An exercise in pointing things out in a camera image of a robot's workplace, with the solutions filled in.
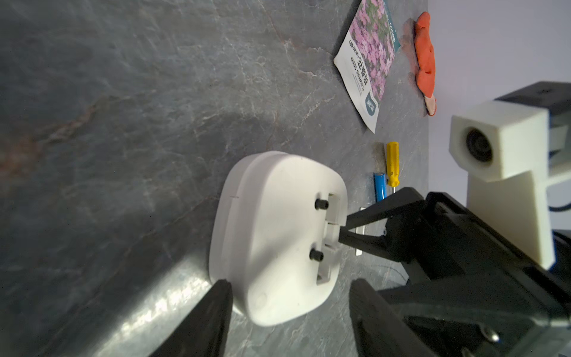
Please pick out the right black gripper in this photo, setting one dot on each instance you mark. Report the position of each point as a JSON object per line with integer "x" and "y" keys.
{"x": 475, "y": 293}

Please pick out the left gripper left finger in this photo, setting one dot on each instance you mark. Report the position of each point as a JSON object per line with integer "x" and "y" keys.
{"x": 204, "y": 332}

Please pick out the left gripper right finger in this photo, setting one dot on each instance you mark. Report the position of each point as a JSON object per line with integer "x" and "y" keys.
{"x": 377, "y": 329}

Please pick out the blue battery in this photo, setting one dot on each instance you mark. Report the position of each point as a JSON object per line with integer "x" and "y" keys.
{"x": 380, "y": 185}

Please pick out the yellow handled screwdriver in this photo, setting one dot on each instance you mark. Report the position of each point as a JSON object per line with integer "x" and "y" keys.
{"x": 393, "y": 166}

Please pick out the white square alarm clock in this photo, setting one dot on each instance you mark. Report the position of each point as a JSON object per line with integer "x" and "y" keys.
{"x": 276, "y": 236}

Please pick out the flower seed packet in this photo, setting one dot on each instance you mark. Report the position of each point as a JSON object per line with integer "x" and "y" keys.
{"x": 365, "y": 57}

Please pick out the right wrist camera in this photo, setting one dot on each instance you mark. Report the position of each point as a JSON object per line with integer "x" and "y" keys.
{"x": 514, "y": 148}

